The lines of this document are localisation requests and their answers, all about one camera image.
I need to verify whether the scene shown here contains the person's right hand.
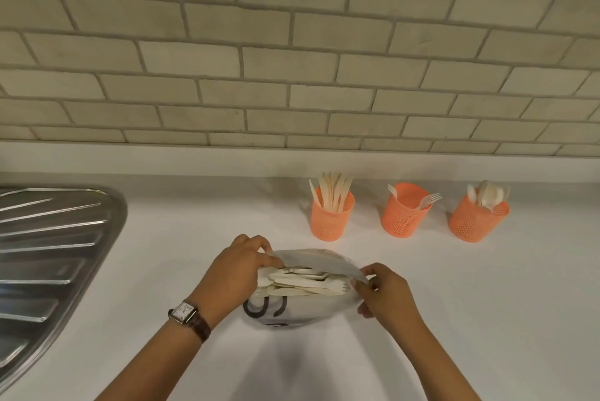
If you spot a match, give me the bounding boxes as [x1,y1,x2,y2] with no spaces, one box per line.
[356,262,425,336]

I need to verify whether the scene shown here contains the person's left hand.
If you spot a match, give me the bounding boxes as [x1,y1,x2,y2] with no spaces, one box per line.
[189,233,286,329]

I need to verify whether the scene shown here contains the translucent black print plastic bag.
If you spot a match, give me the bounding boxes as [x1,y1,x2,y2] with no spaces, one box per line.
[242,248,371,330]

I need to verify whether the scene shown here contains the orange mesh plastic cup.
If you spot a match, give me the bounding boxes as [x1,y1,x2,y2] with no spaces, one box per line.
[309,186,356,242]
[380,182,433,238]
[447,193,511,244]

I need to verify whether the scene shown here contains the spoons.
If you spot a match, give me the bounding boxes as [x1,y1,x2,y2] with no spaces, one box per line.
[466,179,511,212]

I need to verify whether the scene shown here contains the person's right forearm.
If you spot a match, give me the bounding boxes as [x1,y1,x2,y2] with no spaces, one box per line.
[397,315,484,401]

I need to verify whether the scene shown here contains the stainless steel sink drainboard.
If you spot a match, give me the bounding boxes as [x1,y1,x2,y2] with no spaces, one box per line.
[0,186,128,395]

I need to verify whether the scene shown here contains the brown strap wristwatch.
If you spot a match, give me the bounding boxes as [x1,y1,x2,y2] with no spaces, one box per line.
[167,298,213,344]

